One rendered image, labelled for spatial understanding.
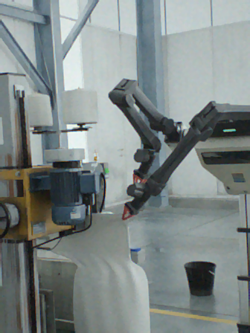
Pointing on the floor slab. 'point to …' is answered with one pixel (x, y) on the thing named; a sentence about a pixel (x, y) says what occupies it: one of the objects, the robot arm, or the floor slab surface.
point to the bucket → (200, 277)
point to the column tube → (19, 259)
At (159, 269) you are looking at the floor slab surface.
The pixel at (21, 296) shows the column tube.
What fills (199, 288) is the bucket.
